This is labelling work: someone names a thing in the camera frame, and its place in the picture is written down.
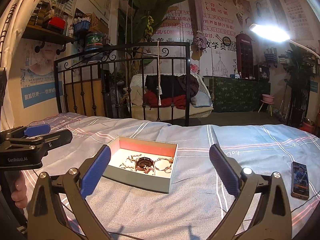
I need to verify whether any red garment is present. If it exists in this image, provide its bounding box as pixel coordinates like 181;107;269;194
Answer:
144;91;193;110

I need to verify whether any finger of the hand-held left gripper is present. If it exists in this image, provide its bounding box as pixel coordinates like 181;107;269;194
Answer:
0;124;52;142
5;129;73;153

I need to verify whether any wooden wall shelf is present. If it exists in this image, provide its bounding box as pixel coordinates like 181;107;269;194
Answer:
21;25;78;55

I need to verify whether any large printed wall banner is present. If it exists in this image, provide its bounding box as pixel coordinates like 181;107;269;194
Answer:
147;0;252;78

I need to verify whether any black garment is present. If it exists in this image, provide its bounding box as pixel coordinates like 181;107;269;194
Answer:
145;74;199;100

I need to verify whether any white gooseneck desk lamp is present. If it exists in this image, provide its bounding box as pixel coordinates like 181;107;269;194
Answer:
249;23;320;58

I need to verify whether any green patterned counter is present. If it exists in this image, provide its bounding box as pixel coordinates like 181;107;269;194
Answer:
204;76;271;113

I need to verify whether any pale box with pink lining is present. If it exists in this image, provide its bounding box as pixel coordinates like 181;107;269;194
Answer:
102;135;179;193

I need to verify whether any green water jug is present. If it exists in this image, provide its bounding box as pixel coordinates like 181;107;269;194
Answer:
84;32;104;53

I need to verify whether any red phone booth cabinet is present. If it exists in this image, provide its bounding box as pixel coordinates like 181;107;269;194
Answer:
235;31;254;79

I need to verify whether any white wicker hanging chair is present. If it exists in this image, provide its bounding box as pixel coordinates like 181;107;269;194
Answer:
129;74;215;120

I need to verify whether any dark potted plant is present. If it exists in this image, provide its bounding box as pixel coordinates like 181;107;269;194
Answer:
285;42;318;128

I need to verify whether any person's left hand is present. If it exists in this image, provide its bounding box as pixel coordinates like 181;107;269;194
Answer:
11;176;28;209

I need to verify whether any black iron bed frame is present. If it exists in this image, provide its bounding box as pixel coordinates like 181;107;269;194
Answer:
54;42;191;127

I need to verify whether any black phone cable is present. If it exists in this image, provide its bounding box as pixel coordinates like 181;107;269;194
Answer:
290;189;320;212

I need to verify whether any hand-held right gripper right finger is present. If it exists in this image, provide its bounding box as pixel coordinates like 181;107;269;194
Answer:
209;144;293;240

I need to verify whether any white tassel cord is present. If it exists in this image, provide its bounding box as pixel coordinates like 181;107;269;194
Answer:
156;41;163;107

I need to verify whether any black smartphone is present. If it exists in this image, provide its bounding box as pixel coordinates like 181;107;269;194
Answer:
291;162;310;200

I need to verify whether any pink stool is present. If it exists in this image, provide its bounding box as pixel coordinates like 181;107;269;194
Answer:
257;94;275;117

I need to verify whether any large banana leaf plant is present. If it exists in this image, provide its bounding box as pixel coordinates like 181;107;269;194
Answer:
116;0;195;45

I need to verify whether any folded purple umbrella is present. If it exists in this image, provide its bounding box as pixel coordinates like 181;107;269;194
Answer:
189;0;213;52

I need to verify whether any blue plastic basket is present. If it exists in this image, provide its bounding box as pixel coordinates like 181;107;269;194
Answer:
72;17;91;34

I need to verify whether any gold bangle with charms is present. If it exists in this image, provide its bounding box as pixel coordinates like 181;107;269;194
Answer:
154;156;175;173

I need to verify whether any red base blender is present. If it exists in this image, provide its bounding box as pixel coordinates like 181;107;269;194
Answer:
42;0;69;34

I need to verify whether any small wall shelf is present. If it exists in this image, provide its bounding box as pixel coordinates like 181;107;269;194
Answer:
264;47;278;68

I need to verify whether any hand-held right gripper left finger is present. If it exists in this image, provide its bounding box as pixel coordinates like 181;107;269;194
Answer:
26;144;112;240

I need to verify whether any blue skincare wall poster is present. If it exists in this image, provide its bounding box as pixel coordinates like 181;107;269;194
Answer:
21;40;59;109

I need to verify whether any wristwatch with brown strap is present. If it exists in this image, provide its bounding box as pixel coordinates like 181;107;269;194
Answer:
126;154;155;175

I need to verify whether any white pearl bracelet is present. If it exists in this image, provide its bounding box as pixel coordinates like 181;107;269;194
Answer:
119;162;137;171

